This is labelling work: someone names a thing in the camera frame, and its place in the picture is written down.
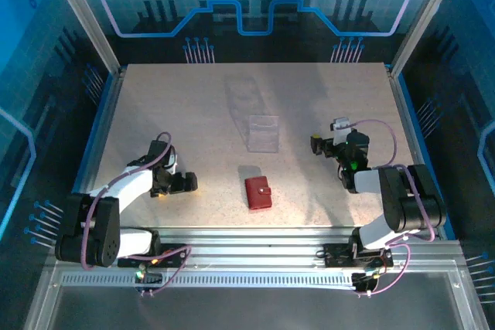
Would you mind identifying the red leather card holder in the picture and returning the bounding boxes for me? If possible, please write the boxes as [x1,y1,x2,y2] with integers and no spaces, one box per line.
[244,175,273,212]

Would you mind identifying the clear acrylic card stand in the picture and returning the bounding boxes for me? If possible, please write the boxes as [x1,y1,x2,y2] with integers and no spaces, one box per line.
[247,114,280,153]

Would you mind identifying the aluminium extrusion mounting rails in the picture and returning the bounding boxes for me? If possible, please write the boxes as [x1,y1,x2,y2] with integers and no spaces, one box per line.
[46,227,465,269]

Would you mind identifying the small black connector box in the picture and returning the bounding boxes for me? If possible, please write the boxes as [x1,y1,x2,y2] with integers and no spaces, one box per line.
[134,270,163,287]
[350,271,378,293]

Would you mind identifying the grey metal panel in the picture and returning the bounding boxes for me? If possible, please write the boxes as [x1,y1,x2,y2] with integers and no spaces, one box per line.
[22,264,490,330]

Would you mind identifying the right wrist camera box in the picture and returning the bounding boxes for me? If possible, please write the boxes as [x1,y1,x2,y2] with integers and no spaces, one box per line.
[329,116,357,145]

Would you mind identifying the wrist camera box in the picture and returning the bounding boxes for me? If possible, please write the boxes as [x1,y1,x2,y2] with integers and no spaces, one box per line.
[148,139,179,172]
[329,116,357,145]

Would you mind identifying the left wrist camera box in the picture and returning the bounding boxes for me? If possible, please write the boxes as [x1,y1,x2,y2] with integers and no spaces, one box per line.
[148,139,179,172]

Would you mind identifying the aluminium table side rail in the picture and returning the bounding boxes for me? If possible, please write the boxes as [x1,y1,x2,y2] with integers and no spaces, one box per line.
[386,63,446,240]
[71,66,128,230]

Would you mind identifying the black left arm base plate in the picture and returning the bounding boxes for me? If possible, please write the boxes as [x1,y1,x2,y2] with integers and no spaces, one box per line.
[117,243,189,268]

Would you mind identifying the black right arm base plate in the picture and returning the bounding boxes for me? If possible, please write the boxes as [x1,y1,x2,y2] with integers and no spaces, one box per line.
[323,243,394,268]

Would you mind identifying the slotted grey cable duct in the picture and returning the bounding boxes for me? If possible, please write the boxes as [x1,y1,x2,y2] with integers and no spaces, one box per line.
[60,274,359,288]

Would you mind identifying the aluminium frame post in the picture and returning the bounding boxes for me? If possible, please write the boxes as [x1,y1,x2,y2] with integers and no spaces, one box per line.
[389,0,468,78]
[43,0,123,76]

